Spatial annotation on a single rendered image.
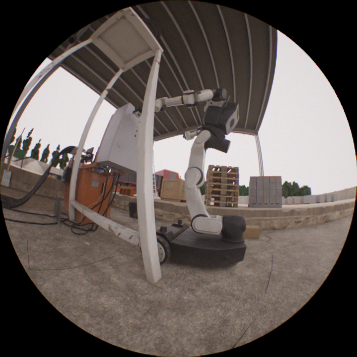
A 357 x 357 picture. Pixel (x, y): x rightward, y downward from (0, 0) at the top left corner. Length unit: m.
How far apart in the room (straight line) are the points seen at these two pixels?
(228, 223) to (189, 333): 0.67
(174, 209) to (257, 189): 2.33
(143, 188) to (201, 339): 0.62
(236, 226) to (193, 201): 0.35
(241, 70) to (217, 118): 4.25
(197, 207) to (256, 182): 2.82
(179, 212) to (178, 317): 1.84
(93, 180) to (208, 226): 1.25
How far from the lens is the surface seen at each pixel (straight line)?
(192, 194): 0.80
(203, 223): 0.77
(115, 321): 0.50
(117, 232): 0.65
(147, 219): 0.49
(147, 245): 0.52
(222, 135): 0.94
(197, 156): 0.89
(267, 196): 3.42
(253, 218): 2.03
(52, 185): 3.07
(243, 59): 4.94
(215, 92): 1.02
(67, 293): 0.60
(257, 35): 4.80
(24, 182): 3.11
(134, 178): 9.56
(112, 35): 2.37
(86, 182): 1.38
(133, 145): 1.10
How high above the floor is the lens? 0.44
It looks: 11 degrees up
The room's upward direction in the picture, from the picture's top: 6 degrees clockwise
